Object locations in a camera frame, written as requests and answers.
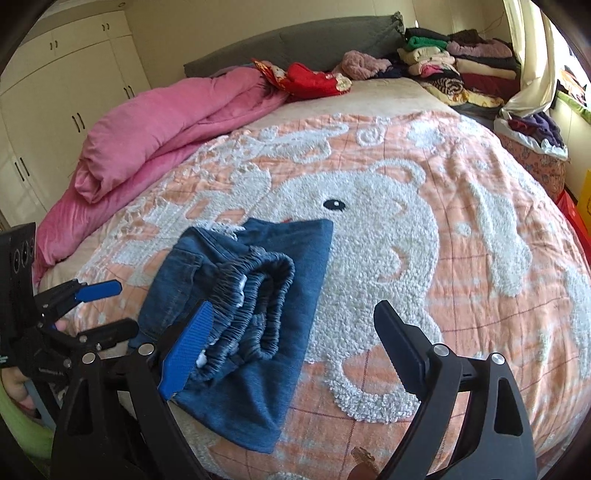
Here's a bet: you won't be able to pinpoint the purple clothes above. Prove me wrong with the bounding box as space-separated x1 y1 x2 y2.
507 111 567 149

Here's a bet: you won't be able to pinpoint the red box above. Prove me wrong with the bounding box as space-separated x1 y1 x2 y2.
555 189 591 252

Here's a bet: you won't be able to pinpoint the yellow object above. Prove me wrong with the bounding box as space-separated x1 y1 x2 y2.
578 168 591 214

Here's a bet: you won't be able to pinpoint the peach and white printed blanket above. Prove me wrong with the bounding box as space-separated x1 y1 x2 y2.
38 76 591 480

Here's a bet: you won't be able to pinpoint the green windowsill cloth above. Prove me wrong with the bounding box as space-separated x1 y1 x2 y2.
555 89 591 121

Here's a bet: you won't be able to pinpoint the mauve fuzzy garment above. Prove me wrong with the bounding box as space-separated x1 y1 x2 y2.
342 51 394 82

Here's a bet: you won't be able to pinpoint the floral fabric box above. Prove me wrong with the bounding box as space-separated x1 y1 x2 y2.
495 117 570 191

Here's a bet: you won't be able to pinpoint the small brown object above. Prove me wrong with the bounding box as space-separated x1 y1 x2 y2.
351 447 385 480

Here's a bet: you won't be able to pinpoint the stack of dark folded clothes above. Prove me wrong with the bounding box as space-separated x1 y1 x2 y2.
447 28 522 108

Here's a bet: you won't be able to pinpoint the red patterned cloth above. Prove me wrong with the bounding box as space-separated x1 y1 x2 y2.
252 58 353 101

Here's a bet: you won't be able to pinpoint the grey bed headboard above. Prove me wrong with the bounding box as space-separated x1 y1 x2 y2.
184 13 408 80

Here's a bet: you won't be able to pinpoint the blue denim pants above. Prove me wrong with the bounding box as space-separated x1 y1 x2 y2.
128 217 335 454

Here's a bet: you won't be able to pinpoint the white wardrobe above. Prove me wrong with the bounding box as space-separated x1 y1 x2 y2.
0 9 152 228

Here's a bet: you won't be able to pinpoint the person's left hand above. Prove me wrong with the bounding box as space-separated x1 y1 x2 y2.
0 366 38 412

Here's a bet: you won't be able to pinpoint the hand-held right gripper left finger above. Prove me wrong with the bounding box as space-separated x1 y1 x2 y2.
51 300 216 480

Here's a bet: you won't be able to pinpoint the stack of light folded clothes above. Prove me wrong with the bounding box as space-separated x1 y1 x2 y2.
396 28 468 106

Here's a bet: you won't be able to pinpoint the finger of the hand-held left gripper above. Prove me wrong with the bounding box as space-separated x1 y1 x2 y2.
75 318 140 354
38 280 123 320

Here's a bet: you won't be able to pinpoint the pink quilt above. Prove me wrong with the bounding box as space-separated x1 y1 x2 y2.
31 67 291 288

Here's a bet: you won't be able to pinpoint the white curtain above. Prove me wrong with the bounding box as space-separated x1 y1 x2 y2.
500 0 571 121

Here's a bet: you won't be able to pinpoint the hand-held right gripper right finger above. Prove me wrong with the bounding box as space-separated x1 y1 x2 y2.
372 299 539 480

